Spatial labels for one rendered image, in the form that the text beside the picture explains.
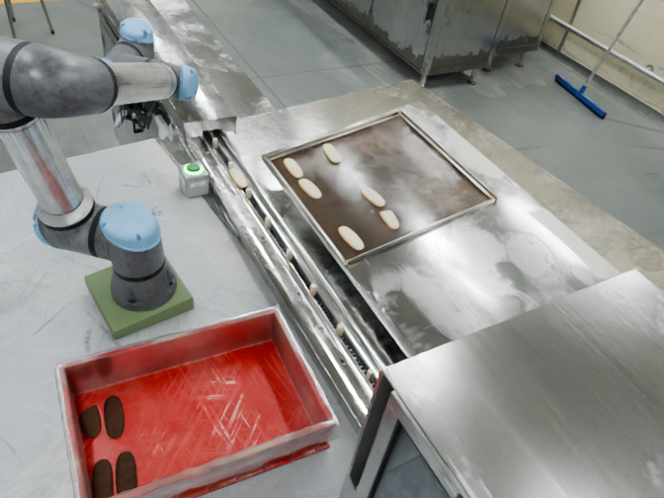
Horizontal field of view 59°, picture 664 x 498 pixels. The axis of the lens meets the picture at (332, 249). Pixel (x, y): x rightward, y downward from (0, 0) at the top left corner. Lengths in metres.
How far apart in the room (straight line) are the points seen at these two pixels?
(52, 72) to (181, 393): 0.68
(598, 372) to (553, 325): 0.09
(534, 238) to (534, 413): 0.89
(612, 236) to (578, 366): 1.20
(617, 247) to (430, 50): 2.53
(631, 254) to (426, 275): 0.77
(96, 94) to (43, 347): 0.63
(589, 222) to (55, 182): 1.58
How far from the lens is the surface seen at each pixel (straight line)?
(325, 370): 1.31
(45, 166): 1.22
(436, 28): 4.18
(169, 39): 2.48
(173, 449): 1.25
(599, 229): 2.07
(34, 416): 1.35
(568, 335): 0.93
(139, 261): 1.32
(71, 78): 1.03
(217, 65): 2.53
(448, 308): 1.44
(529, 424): 0.80
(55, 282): 1.58
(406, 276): 1.49
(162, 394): 1.32
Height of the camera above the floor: 1.92
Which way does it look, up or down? 42 degrees down
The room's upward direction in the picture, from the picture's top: 10 degrees clockwise
